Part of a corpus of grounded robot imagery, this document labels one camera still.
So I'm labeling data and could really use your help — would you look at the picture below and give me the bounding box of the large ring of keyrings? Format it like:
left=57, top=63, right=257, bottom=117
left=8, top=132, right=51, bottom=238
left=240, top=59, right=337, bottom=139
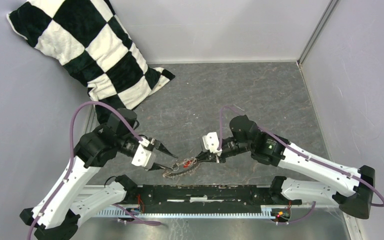
left=162, top=158, right=201, bottom=180

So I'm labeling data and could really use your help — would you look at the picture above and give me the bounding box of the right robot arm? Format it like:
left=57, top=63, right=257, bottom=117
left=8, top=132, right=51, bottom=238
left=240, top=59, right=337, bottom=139
left=197, top=115, right=376, bottom=220

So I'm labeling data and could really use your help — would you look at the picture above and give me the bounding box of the red plastic tag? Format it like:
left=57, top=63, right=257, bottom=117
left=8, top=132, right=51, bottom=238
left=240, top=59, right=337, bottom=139
left=183, top=159, right=194, bottom=168

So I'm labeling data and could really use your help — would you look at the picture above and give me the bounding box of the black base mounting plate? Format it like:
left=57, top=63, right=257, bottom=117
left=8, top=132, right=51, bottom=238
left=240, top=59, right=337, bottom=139
left=119, top=185, right=303, bottom=214

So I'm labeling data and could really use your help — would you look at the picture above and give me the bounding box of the black white checkered pillow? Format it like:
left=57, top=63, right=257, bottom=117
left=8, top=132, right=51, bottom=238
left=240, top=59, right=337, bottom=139
left=7, top=0, right=175, bottom=123

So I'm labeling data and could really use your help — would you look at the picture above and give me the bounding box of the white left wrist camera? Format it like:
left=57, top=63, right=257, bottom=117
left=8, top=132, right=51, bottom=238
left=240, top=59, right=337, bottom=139
left=131, top=138, right=151, bottom=170

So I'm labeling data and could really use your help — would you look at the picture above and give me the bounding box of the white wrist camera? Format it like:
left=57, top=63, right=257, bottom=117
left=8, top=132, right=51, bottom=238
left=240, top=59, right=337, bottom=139
left=131, top=138, right=151, bottom=170
left=200, top=131, right=222, bottom=157

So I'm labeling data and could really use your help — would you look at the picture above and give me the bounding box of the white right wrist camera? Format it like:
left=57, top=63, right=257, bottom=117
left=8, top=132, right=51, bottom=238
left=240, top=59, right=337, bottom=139
left=200, top=131, right=222, bottom=157

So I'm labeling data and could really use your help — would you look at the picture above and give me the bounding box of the aluminium rail frame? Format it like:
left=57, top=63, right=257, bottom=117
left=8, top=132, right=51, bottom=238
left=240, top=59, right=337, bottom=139
left=55, top=184, right=356, bottom=209

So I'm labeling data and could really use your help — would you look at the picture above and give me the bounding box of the white toothed cable duct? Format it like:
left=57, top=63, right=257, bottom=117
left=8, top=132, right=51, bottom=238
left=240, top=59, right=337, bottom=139
left=95, top=206, right=275, bottom=220

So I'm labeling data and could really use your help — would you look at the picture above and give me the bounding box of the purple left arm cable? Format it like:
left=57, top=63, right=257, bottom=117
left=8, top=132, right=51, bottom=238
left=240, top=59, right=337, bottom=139
left=26, top=100, right=163, bottom=240

